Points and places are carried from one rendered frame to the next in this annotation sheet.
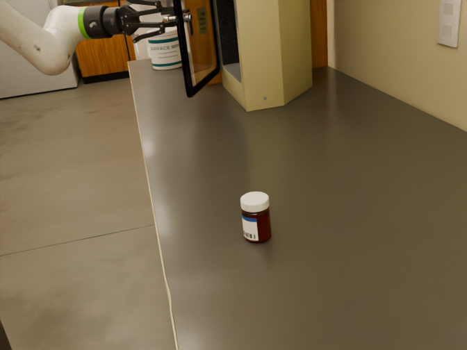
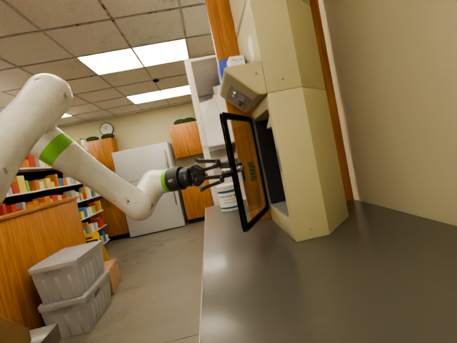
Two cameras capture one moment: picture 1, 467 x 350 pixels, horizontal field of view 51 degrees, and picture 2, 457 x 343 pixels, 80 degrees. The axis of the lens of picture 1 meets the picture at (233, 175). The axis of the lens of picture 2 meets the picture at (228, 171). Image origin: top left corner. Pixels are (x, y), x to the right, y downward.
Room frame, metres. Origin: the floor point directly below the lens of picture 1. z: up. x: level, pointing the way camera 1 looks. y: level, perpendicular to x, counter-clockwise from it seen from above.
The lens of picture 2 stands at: (0.45, 0.01, 1.24)
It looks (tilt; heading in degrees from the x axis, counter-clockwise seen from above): 3 degrees down; 7
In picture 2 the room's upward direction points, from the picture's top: 12 degrees counter-clockwise
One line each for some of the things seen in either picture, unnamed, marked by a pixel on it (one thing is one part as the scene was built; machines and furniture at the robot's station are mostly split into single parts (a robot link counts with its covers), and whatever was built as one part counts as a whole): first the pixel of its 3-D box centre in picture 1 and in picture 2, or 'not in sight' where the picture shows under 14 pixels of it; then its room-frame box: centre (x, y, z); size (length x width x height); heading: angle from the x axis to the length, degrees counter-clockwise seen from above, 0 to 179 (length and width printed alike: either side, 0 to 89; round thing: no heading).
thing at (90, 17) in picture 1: (100, 22); (177, 179); (1.49, 0.34, 1.20); 0.12 x 0.06 x 0.09; 163
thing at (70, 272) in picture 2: not in sight; (73, 269); (2.79, 1.92, 0.49); 0.60 x 0.42 x 0.33; 10
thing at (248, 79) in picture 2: not in sight; (239, 93); (1.45, 0.03, 1.46); 0.32 x 0.12 x 0.10; 10
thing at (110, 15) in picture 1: (124, 20); (193, 175); (1.47, 0.26, 1.20); 0.09 x 0.07 x 0.08; 73
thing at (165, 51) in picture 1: (165, 48); (229, 196); (2.03, 0.22, 1.02); 0.13 x 0.13 x 0.15
